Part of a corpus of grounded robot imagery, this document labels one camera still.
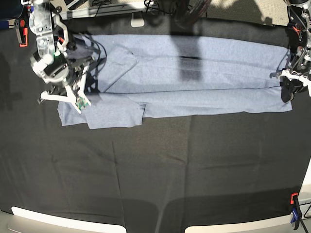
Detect red black cable bundle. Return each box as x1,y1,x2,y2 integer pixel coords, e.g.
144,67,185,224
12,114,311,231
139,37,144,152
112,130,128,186
175,0,212,27

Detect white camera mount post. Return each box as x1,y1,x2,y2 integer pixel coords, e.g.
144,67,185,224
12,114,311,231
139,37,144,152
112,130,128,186
130,12,145,28

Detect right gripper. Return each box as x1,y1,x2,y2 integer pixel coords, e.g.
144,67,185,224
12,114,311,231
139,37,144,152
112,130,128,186
52,56,95,95

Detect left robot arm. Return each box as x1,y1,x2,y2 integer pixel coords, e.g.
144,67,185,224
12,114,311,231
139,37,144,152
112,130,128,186
278,0,311,103

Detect orange blue clamp near right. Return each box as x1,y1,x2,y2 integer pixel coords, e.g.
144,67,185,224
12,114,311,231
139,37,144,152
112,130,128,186
290,193,302,231

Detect orange clamp far left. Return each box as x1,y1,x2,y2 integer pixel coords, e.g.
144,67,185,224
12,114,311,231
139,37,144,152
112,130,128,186
14,19,28,47

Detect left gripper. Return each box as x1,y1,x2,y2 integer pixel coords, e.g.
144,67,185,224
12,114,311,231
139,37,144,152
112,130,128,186
280,76,306,103

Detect blue-grey t-shirt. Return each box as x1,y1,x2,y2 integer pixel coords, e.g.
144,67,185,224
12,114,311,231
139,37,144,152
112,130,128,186
58,34,292,129

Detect black table cloth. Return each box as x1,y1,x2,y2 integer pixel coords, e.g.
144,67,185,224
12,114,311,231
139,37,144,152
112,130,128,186
0,29,311,233

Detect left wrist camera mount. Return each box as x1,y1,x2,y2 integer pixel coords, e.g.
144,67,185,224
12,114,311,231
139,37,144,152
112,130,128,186
276,69,311,96

